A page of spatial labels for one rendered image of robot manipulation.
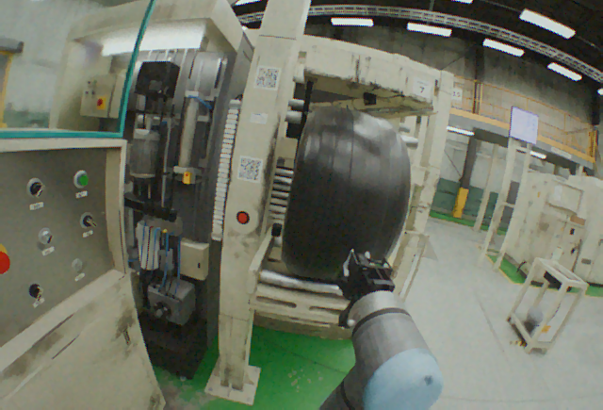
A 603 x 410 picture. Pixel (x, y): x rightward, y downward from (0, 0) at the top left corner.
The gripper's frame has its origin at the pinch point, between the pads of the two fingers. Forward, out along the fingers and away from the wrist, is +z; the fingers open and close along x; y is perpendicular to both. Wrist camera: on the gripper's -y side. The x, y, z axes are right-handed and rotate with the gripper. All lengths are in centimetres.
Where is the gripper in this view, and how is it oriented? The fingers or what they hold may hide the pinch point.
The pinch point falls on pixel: (351, 265)
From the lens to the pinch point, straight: 55.7
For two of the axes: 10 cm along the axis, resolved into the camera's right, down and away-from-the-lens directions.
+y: 2.0, -9.7, -1.4
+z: 0.4, -1.4, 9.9
